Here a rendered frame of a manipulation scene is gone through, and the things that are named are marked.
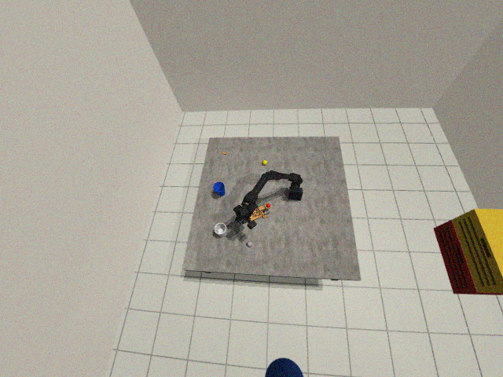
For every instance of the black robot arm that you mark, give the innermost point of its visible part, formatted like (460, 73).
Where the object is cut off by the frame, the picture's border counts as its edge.
(252, 196)

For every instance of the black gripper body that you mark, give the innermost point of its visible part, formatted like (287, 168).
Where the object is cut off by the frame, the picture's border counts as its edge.
(251, 224)

